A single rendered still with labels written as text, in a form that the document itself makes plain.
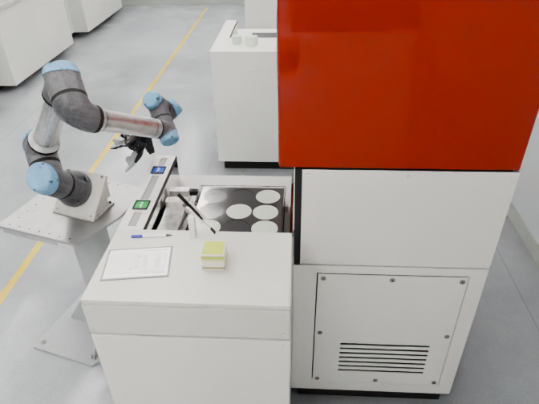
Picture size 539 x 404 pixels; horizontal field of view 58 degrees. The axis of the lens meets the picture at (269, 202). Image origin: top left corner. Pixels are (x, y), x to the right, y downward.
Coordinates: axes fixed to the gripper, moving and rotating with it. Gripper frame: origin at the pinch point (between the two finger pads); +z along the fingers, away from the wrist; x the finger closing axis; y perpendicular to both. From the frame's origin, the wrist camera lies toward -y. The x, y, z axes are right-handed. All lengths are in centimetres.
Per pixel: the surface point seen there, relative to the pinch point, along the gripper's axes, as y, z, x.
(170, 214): -2.5, -5.2, 35.9
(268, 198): -18, -39, 51
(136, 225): 16.3, 2.0, 42.3
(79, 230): 5.7, 27.1, 18.6
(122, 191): -13.8, 10.4, 2.3
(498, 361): -114, -70, 153
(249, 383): -1, 4, 107
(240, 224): -4, -25, 59
